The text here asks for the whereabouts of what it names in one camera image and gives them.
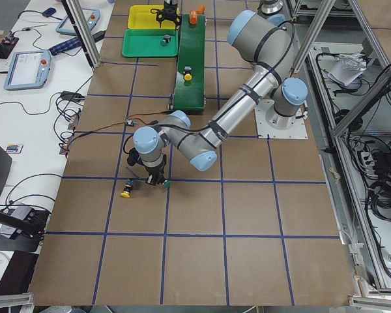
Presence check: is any plain orange cylinder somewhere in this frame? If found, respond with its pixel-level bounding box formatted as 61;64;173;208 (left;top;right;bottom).
196;5;205;14

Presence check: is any aluminium frame post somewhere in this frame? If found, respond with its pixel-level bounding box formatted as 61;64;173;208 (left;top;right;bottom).
61;0;101;68

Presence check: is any small circuit board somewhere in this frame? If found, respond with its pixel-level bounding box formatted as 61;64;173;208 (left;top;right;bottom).
125;119;138;127

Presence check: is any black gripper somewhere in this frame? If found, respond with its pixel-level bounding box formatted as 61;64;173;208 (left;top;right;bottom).
145;165;166;186
156;0;182;29

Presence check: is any blue checkered umbrella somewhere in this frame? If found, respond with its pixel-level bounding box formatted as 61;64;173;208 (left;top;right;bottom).
49;37;81;56

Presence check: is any yellow plastic tray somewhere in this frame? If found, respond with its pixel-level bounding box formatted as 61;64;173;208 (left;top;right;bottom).
128;5;175;30

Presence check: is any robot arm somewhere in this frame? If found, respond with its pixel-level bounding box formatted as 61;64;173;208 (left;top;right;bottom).
150;1;283;29
127;10;308;187

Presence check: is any black power adapter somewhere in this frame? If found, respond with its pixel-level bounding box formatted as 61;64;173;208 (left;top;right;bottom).
92;31;106;42

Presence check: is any orange cylinder with label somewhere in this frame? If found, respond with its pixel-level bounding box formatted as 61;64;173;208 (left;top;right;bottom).
189;10;198;25

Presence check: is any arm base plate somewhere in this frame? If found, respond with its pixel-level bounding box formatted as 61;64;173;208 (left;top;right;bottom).
254;99;308;140

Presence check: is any teach pendant far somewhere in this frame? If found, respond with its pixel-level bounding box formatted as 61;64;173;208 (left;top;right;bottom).
55;7;102;37

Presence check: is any green plastic tray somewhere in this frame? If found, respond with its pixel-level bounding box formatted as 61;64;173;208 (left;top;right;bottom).
121;29;179;58

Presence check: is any green conveyor belt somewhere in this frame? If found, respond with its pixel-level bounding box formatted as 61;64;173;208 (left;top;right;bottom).
172;14;206;114

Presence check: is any green push button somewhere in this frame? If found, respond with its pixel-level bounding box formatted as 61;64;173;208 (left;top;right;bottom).
160;35;171;46
161;180;171;188

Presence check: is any teach pendant near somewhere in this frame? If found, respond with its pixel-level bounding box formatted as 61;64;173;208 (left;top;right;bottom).
4;50;51;91

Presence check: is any red black wire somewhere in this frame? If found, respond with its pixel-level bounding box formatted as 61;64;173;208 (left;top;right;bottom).
68;109;170;144

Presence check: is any yellow push button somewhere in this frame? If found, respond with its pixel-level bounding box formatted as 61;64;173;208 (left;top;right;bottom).
120;179;134;198
183;66;193;82

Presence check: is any teach pendant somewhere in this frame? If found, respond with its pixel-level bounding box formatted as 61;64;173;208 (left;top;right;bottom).
55;7;102;37
4;50;51;91

